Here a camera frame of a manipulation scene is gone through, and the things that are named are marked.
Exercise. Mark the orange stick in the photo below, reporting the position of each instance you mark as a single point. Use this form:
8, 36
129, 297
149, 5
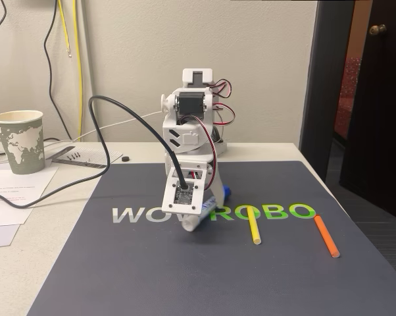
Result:
326, 237

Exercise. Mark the white camera mount with board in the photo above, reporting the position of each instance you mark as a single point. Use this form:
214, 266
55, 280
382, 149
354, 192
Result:
171, 200

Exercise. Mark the blank white paper sheet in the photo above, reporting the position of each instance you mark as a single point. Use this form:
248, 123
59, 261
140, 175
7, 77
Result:
0, 235

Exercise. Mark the small black round cap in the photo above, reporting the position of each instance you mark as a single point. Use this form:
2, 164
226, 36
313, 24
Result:
125, 159

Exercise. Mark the grey metal ruler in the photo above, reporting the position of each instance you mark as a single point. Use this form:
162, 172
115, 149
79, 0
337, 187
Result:
64, 156

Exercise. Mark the brass door knob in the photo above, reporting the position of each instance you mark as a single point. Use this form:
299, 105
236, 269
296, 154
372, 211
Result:
378, 29

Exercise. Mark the grey mat with WOWROBO print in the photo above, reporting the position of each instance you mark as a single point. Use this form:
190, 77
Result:
152, 270

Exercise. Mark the paper cup with world map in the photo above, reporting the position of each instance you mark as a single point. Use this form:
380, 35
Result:
20, 141

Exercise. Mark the yellow stick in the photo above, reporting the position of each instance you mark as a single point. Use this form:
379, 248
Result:
254, 227

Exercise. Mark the dark grey door frame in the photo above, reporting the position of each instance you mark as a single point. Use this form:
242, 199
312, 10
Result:
319, 98

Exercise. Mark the dark wooden door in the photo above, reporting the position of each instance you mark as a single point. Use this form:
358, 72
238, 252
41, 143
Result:
382, 115

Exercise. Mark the blue and white marker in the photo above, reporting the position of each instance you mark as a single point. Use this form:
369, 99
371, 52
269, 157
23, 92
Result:
193, 224

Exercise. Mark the white printed paper sheet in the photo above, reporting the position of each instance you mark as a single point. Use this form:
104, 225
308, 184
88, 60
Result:
7, 197

